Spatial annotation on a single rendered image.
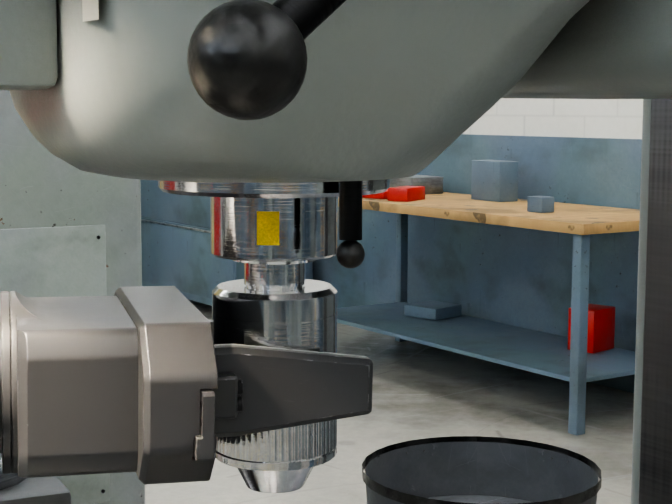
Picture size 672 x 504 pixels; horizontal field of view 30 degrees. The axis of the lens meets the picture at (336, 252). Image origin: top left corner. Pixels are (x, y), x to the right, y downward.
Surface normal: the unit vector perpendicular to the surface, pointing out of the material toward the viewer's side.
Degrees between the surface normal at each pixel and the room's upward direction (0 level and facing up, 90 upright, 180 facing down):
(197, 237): 90
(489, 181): 90
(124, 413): 90
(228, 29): 63
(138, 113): 128
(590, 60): 117
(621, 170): 90
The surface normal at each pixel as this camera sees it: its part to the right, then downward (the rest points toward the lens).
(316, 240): 0.65, 0.09
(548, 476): -0.76, 0.00
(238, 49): -0.10, 0.04
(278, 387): 0.26, 0.11
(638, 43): -0.82, 0.22
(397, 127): 0.46, 0.65
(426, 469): 0.46, 0.04
